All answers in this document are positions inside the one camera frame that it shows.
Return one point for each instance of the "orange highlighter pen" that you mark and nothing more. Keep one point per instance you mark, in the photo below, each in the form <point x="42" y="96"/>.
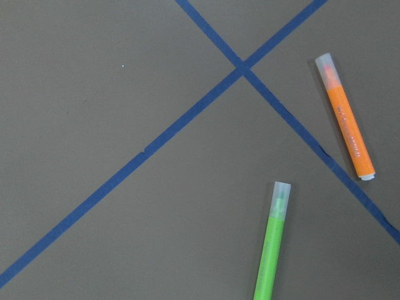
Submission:
<point x="345" y="118"/>

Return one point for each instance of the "green highlighter pen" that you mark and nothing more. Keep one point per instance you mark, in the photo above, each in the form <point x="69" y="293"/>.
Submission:
<point x="272" y="241"/>

